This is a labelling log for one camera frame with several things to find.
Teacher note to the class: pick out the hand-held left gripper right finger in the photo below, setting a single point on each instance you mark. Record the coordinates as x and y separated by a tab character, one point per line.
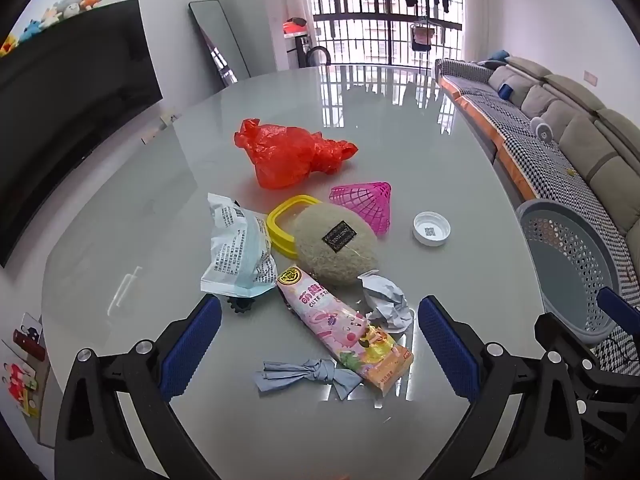
445	350

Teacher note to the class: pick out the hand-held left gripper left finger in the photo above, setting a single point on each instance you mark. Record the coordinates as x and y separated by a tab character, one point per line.
192	345

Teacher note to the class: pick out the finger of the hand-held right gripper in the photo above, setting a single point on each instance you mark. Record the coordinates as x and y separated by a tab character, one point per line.
617	302
565	335

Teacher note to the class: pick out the grey perforated plastic basket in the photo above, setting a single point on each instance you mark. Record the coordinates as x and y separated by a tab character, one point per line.
550	270

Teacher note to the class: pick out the white paper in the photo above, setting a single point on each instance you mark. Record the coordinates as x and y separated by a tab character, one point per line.
385	300

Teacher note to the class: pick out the white blue packaging bag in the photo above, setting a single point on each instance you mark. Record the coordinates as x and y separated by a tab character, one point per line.
235	250

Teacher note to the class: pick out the grey blue cloth bow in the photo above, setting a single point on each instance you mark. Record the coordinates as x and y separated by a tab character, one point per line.
300	370

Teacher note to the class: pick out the pink snack packet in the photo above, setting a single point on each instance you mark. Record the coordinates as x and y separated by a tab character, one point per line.
330	320

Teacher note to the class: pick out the white plastic lid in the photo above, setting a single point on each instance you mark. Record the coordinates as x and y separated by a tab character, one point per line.
431	230

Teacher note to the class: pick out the beige plush ball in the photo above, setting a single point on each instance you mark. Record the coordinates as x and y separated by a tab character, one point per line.
325	260

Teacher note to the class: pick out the small black gear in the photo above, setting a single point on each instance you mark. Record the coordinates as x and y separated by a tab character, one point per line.
240	306

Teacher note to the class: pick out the houndstooth sofa cover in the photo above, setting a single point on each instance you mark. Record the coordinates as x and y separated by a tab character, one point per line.
540	160

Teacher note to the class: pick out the pink plastic mesh cone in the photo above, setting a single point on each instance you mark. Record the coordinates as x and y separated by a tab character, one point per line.
365	205

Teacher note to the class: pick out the grey fabric sofa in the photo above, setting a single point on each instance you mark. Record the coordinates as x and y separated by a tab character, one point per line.
575	135

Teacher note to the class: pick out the colourful printed box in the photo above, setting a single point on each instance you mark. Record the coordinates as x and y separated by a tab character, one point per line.
20	385

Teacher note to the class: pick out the red plastic bag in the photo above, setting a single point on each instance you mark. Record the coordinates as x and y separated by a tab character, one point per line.
285	155

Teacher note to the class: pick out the blue cylinder cushion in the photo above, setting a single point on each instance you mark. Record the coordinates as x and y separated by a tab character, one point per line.
507	91

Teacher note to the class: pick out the black flat television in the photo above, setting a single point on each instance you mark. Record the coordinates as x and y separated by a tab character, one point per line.
65	110

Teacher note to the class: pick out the blue cloth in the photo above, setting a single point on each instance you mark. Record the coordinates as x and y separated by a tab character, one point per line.
498	56

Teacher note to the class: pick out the leaning floor mirror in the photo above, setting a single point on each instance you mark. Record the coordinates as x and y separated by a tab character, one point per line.
217	35

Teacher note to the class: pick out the white balcony cabinet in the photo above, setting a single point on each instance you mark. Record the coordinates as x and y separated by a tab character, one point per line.
295	50

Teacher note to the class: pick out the black hoop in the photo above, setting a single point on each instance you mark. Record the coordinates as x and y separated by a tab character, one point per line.
310	55

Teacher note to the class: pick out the black drying stand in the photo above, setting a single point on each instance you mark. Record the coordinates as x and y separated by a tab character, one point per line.
425	35

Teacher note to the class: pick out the red orange bag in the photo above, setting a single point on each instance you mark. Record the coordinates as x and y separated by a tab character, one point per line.
295	26

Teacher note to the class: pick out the black window grille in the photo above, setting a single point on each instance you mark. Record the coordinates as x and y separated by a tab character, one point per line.
370	20

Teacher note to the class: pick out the yellow plush toy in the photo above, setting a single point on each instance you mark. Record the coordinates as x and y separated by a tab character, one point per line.
7	46

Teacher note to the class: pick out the blue plush toy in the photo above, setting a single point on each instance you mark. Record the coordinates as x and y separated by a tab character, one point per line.
30	30

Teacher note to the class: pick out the white plush toy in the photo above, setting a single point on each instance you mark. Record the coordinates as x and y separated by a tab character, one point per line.
50	17

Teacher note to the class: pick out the grey plush toy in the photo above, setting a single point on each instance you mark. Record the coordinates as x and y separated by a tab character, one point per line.
70	5

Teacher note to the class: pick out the yellow plastic frame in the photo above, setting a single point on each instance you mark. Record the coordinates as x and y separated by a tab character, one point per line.
274	232

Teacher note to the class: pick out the wall socket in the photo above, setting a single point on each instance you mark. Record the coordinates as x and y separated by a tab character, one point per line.
590	79

